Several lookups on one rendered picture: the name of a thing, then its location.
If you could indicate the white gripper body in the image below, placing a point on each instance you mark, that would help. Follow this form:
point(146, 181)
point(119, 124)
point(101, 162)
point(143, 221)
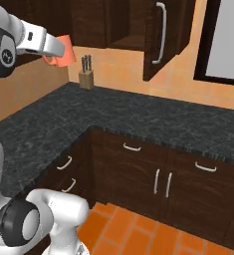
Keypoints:
point(53, 46)

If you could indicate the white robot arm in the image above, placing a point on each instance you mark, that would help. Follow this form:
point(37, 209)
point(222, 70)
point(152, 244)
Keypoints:
point(58, 212)

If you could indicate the closed dark wood cabinet door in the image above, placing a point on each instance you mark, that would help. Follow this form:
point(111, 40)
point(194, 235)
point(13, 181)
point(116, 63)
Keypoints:
point(88, 23)

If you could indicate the open dark wood cabinet door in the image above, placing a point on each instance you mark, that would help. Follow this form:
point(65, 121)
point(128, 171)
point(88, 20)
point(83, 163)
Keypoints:
point(175, 30)

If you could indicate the dark wood base cabinet door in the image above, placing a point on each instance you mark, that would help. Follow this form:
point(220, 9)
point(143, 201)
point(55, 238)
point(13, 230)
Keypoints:
point(128, 186)
point(201, 209)

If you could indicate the orange cup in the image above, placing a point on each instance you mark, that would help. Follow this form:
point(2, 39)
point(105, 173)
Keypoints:
point(69, 53)

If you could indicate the wooden knife block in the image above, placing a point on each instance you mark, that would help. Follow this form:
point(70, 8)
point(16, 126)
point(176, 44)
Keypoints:
point(86, 80)

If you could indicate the dark wood drawer front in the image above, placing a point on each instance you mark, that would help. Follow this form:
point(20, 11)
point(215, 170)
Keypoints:
point(82, 186)
point(77, 152)
point(115, 146)
point(228, 172)

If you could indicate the black framed window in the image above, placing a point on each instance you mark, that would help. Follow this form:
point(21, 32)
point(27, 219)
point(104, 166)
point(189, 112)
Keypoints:
point(224, 36)

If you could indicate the dark wood corner wall cabinet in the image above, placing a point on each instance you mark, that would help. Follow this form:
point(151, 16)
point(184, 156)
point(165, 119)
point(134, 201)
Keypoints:
point(48, 15)

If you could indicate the open dark wood wall cabinet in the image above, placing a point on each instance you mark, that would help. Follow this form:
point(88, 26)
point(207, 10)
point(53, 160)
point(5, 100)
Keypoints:
point(128, 23)

